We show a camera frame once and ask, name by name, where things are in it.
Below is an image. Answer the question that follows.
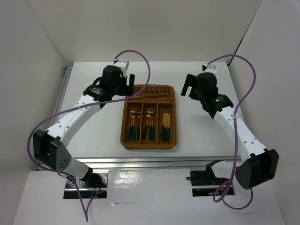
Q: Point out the copper chopstick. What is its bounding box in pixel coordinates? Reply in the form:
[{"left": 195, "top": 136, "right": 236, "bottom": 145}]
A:
[
  {"left": 128, "top": 94, "right": 169, "bottom": 100},
  {"left": 131, "top": 93, "right": 169, "bottom": 99}
]

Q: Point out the gold spoon green handle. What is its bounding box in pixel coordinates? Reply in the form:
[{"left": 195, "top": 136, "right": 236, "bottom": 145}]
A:
[
  {"left": 136, "top": 111, "right": 141, "bottom": 141},
  {"left": 128, "top": 110, "right": 133, "bottom": 140}
]

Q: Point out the gold spoon pile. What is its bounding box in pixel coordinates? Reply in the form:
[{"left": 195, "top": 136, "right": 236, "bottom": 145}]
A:
[{"left": 132, "top": 110, "right": 136, "bottom": 141}]

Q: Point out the gold knife pile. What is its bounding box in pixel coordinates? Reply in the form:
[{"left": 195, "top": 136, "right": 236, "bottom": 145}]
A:
[
  {"left": 160, "top": 111, "right": 166, "bottom": 140},
  {"left": 163, "top": 113, "right": 168, "bottom": 142}
]

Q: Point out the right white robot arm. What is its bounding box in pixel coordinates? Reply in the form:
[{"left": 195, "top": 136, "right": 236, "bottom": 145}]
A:
[{"left": 181, "top": 72, "right": 279, "bottom": 189}]

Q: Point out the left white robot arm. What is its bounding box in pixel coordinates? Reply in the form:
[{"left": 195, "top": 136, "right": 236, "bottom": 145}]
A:
[{"left": 33, "top": 60, "right": 135, "bottom": 187}]

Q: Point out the brown wicker cutlery tray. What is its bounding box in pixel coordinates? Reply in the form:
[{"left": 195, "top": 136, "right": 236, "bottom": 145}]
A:
[{"left": 120, "top": 84, "right": 178, "bottom": 150}]

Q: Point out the aluminium left side rail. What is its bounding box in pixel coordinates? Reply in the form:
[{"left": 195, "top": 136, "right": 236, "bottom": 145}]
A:
[{"left": 54, "top": 62, "right": 74, "bottom": 114}]

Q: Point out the aluminium table front rail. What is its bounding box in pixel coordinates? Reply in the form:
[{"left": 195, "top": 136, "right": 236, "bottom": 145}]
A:
[{"left": 78, "top": 157, "right": 233, "bottom": 169}]

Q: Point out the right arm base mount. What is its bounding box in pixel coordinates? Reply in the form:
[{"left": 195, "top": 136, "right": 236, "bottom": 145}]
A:
[{"left": 186, "top": 160, "right": 228, "bottom": 197}]

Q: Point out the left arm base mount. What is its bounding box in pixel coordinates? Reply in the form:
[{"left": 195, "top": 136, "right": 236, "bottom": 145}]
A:
[{"left": 63, "top": 172, "right": 108, "bottom": 199}]

